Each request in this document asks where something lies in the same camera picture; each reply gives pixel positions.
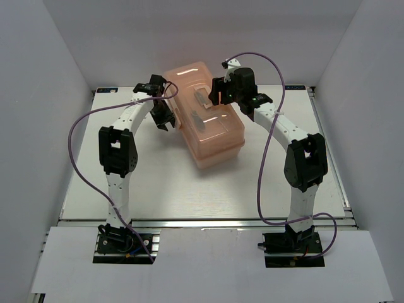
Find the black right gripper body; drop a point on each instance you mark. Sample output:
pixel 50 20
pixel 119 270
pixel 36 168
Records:
pixel 228 95

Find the front aluminium rail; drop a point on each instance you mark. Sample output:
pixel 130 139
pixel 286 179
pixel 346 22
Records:
pixel 322 223

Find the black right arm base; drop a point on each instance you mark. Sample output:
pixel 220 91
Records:
pixel 279 252

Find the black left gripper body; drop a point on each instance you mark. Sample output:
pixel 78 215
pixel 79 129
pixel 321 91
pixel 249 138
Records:
pixel 161 112

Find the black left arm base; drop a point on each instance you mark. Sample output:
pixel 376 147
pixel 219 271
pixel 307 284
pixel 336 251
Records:
pixel 121 246

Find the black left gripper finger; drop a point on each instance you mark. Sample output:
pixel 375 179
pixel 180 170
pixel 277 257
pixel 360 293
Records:
pixel 172 122
pixel 162 126

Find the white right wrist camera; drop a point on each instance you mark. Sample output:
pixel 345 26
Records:
pixel 230 65

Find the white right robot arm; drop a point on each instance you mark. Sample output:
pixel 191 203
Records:
pixel 305 162

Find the pink plastic toolbox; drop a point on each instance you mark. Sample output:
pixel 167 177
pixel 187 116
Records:
pixel 213 133

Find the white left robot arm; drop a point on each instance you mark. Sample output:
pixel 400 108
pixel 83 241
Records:
pixel 118 154

